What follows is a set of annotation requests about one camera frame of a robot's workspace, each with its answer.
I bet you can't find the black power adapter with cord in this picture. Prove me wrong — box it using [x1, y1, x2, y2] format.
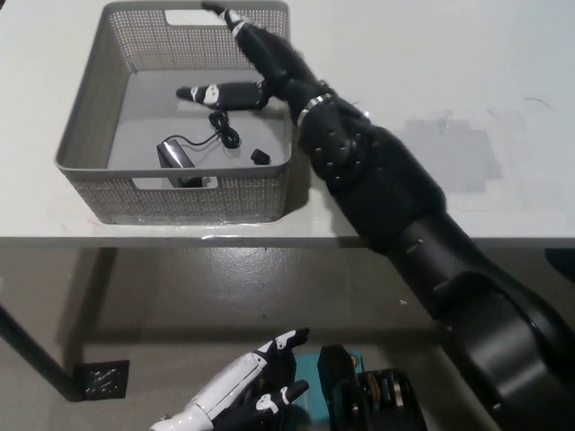
[155, 110, 271, 188]

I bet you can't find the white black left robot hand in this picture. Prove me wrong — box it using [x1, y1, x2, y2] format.
[188, 327, 311, 431]

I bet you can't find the grey perforated plastic basket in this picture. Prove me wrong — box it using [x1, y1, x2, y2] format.
[54, 0, 293, 224]

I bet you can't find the black rounded object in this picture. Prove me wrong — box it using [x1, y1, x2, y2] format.
[544, 247, 575, 282]

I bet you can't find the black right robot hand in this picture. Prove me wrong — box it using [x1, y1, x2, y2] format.
[174, 2, 336, 126]

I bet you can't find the black teal robot torso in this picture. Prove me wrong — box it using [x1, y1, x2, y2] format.
[289, 344, 428, 431]

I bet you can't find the black table leg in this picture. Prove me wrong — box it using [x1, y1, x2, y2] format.
[0, 304, 84, 401]

